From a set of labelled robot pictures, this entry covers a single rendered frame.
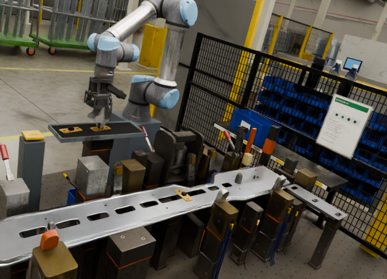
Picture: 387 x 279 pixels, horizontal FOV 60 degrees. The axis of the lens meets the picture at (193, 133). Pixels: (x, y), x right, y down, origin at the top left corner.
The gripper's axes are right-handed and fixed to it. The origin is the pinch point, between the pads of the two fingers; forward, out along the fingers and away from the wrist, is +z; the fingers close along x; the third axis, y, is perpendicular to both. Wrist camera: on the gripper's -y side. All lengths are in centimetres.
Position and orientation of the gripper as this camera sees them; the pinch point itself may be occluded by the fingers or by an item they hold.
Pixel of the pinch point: (101, 124)
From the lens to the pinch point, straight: 144.2
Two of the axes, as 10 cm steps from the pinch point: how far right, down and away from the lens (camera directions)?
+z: -2.3, 9.1, 3.3
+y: -6.2, 1.2, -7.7
